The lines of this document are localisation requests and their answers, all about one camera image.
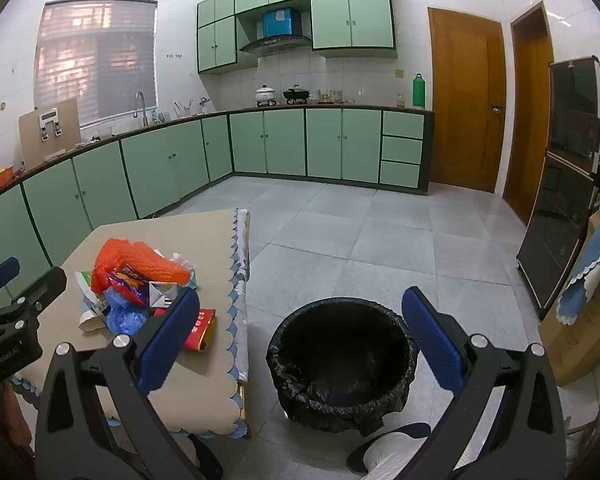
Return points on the table with beige cloth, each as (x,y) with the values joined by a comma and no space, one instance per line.
(195,240)

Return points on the silver carton box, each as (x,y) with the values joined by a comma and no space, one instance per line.
(160,292)

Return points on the wooden board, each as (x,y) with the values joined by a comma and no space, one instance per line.
(35,145)

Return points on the black lined trash bin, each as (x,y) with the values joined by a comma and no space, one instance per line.
(340,350)

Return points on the wide wooden door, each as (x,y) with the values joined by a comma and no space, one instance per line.
(462,100)

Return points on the window blind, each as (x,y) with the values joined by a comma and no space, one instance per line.
(95,60)

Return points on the metal faucet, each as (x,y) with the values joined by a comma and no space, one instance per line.
(141,105)

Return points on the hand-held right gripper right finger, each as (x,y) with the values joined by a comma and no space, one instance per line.
(430,332)

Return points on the cardboard box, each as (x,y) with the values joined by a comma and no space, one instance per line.
(585,340)

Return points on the green bottle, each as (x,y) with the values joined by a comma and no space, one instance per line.
(418,91)

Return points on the blue plastic bag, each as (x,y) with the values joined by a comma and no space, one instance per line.
(125,317)

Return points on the black glass cabinet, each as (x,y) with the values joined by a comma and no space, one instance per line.
(560,185)

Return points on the black wok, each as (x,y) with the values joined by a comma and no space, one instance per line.
(296,94)

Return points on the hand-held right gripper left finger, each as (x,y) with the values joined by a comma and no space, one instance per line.
(167,340)

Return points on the orange mesh bag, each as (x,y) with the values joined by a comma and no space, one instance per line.
(145,260)

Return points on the black range hood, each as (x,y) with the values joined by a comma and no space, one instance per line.
(275,44)

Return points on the white cooking pot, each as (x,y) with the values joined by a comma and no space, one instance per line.
(266,95)

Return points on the utensil holder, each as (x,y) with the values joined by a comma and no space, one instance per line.
(185,110)

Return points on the white bracket on board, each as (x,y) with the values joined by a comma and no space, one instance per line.
(50,119)

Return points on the green base cabinets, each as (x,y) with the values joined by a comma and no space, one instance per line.
(285,142)

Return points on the orange basket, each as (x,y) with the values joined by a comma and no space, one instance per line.
(1,179)

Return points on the dark blue slipper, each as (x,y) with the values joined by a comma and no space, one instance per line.
(205,460)
(412,429)

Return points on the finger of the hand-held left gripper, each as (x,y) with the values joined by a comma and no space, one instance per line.
(45,285)
(0,274)

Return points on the red packet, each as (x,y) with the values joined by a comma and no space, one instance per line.
(200,327)

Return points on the blue box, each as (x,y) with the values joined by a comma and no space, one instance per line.
(282,22)

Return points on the narrow wooden door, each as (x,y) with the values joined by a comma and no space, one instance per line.
(530,120)

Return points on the purple snack packet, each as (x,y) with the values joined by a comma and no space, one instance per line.
(127,280)

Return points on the green wall cabinets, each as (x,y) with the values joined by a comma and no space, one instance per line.
(330,20)

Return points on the white green plastic bag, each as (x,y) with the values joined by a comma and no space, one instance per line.
(86,282)

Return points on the person's leg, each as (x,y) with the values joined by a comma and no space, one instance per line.
(395,460)

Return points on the glass jar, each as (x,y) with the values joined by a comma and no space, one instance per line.
(400,101)

